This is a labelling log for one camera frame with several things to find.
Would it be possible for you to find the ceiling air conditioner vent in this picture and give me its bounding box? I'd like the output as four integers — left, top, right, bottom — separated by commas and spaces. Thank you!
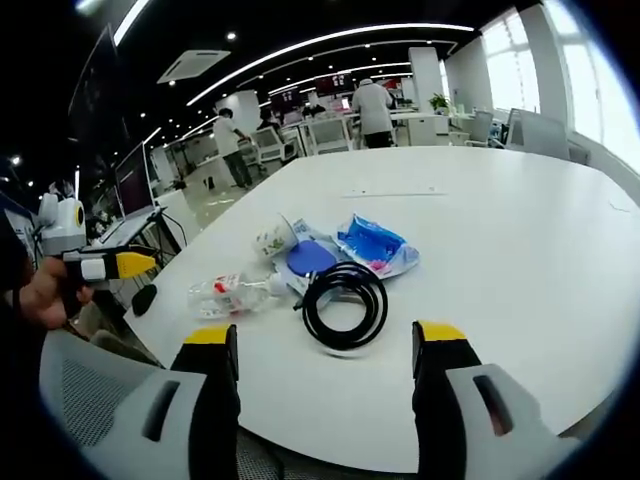
156, 48, 232, 85

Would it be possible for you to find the grey mesh office chair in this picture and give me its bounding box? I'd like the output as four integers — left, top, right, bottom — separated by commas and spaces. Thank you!
38, 329, 281, 480

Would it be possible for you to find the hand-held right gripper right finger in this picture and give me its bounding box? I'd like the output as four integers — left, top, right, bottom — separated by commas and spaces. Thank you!
410, 320, 581, 474

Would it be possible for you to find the open laptop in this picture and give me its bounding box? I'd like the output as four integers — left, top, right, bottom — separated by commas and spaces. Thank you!
97, 140, 159, 246

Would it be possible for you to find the white office chair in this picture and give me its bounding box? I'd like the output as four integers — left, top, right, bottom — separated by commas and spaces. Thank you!
304, 117, 354, 155
253, 124, 298, 167

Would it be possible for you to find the blue round pad packet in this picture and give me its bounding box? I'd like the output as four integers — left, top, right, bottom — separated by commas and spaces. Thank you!
272, 216, 351, 295

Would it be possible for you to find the clear plastic water bottle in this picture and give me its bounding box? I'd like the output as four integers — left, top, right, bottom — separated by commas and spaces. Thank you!
186, 272, 288, 321

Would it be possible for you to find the white table cable strip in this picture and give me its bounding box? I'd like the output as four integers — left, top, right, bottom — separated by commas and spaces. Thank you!
340, 186, 450, 199

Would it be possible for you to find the small black object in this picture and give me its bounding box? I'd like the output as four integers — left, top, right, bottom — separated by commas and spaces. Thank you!
130, 283, 158, 317

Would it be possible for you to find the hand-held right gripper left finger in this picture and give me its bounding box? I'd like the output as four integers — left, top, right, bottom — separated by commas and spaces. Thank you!
102, 322, 242, 480

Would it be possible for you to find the white table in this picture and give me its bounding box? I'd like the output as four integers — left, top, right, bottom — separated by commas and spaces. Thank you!
122, 144, 640, 475

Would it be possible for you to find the black cable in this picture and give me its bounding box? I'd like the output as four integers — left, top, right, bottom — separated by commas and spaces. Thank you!
292, 261, 390, 352

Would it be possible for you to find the blue plastic wipes packet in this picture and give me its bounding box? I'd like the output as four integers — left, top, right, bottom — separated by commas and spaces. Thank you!
331, 212, 422, 281

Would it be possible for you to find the potted green plant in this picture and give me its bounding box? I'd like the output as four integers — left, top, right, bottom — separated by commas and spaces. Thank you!
427, 92, 454, 117

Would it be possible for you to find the black laptop stand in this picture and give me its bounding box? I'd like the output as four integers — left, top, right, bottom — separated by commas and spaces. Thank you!
130, 205, 184, 266

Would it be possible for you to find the floral paper cup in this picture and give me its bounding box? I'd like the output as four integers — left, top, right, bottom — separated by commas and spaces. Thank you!
251, 211, 301, 261

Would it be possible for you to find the person's left hand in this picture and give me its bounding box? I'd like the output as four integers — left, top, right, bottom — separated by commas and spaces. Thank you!
18, 255, 96, 331

